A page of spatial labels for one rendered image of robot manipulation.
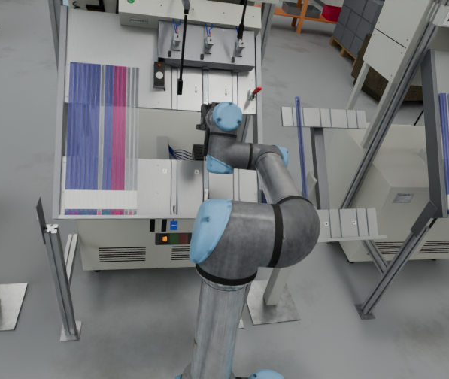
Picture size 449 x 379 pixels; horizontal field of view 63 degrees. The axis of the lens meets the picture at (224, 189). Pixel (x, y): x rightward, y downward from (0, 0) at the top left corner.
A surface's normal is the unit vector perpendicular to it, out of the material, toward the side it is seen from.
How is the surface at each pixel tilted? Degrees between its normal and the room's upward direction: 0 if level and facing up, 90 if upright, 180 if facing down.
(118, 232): 90
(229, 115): 57
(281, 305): 0
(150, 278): 0
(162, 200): 44
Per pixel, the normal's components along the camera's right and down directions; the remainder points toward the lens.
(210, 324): -0.40, 0.25
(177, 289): 0.15, -0.77
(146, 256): 0.16, 0.64
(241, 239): 0.11, 0.09
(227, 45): 0.22, -0.11
